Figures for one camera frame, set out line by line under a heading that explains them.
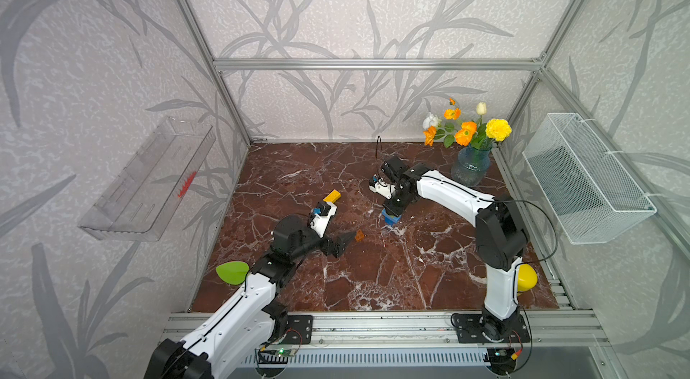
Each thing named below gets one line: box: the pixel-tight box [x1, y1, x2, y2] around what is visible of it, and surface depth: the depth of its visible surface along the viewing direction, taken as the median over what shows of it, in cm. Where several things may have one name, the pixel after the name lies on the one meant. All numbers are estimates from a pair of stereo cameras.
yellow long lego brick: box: [323, 188, 342, 203], surface depth 104 cm
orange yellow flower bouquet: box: [421, 97, 513, 151], surface depth 84 cm
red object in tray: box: [177, 170, 197, 199], surface depth 69 cm
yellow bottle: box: [517, 263, 539, 292], surface depth 74 cm
